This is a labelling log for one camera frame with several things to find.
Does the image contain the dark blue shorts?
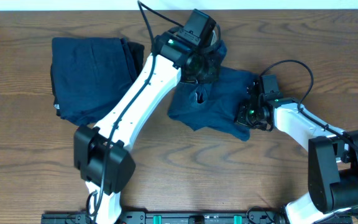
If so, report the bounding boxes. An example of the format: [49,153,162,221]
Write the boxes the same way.
[167,40,259,142]
[50,37,145,126]

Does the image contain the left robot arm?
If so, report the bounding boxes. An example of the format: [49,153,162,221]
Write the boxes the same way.
[73,9,221,223]

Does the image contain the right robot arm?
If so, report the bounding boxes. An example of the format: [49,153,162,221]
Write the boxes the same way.
[236,75,358,223]

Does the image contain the folded dark blue shorts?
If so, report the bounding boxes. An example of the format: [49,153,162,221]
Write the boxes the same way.
[50,37,145,126]

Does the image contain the right black camera cable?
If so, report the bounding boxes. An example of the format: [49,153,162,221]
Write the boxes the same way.
[258,59,358,194]

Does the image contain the black camera cable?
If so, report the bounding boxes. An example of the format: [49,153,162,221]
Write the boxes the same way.
[258,59,358,194]
[85,0,186,224]

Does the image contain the left black camera cable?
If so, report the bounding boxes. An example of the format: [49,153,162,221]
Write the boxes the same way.
[85,0,186,224]

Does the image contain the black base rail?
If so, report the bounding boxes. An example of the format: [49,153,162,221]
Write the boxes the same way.
[40,211,286,224]

